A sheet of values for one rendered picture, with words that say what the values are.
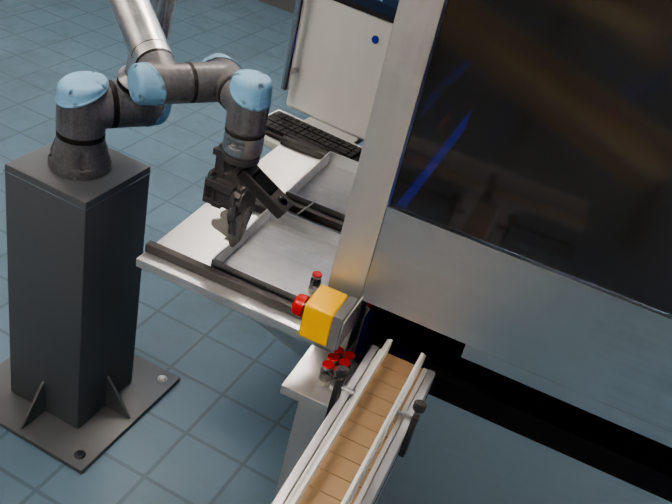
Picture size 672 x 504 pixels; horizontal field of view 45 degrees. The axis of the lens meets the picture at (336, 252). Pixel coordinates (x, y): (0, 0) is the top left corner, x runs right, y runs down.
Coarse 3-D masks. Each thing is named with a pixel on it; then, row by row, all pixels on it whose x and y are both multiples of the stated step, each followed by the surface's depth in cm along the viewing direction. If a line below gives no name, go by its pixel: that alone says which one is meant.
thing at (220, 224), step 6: (228, 210) 158; (222, 216) 159; (240, 216) 158; (216, 222) 160; (222, 222) 160; (240, 222) 159; (216, 228) 161; (222, 228) 160; (228, 234) 159; (228, 240) 161; (234, 240) 161; (234, 246) 163
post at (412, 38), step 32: (416, 0) 114; (416, 32) 116; (384, 64) 120; (416, 64) 118; (384, 96) 123; (416, 96) 121; (384, 128) 125; (384, 160) 128; (352, 192) 133; (384, 192) 130; (352, 224) 136; (352, 256) 139; (352, 288) 142; (320, 416) 159; (288, 448) 167
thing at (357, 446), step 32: (384, 352) 139; (352, 384) 136; (384, 384) 138; (416, 384) 140; (352, 416) 131; (384, 416) 132; (416, 416) 127; (320, 448) 119; (352, 448) 125; (384, 448) 126; (288, 480) 117; (320, 480) 119; (352, 480) 120; (384, 480) 125
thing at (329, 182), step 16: (320, 160) 203; (336, 160) 208; (352, 160) 207; (304, 176) 195; (320, 176) 203; (336, 176) 205; (352, 176) 207; (288, 192) 187; (304, 192) 195; (320, 192) 197; (336, 192) 198; (320, 208) 186; (336, 208) 192
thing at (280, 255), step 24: (264, 216) 179; (288, 216) 180; (264, 240) 175; (288, 240) 177; (312, 240) 179; (336, 240) 178; (216, 264) 160; (240, 264) 166; (264, 264) 168; (288, 264) 169; (312, 264) 171; (264, 288) 158; (288, 288) 163
